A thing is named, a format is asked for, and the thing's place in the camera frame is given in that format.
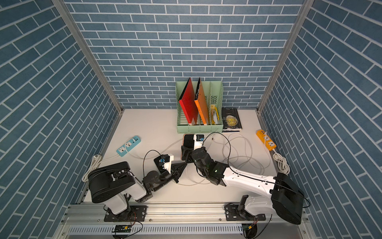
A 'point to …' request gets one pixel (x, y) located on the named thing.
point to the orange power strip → (266, 139)
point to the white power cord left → (95, 164)
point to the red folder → (188, 103)
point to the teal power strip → (124, 149)
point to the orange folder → (199, 100)
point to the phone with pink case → (188, 141)
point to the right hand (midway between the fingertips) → (187, 147)
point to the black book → (230, 120)
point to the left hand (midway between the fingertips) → (189, 166)
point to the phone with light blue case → (158, 162)
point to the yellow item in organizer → (213, 107)
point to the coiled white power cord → (283, 167)
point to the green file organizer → (213, 93)
